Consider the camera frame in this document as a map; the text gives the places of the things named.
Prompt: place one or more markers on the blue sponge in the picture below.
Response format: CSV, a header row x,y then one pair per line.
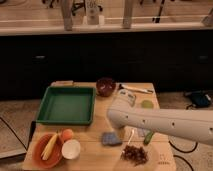
x,y
110,139

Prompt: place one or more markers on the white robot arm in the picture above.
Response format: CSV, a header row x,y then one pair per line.
x,y
194,125

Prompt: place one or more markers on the green plastic tray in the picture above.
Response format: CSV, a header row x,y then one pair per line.
x,y
67,106

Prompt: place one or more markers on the dark red bowl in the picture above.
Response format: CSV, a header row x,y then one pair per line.
x,y
105,86

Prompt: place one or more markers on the light green plastic cup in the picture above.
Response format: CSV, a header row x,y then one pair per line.
x,y
147,104

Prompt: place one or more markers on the metal spoon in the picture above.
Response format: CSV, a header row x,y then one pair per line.
x,y
129,140

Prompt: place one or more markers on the orange fruit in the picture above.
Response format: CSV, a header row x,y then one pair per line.
x,y
67,134

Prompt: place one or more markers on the green chili pepper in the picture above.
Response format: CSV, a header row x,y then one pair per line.
x,y
148,138

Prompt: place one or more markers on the pile of dried red bits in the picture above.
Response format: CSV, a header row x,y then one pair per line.
x,y
136,155

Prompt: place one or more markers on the yellow corn cob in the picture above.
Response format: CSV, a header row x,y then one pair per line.
x,y
48,148

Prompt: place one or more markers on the black device on floor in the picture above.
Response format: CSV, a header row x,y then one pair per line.
x,y
198,99

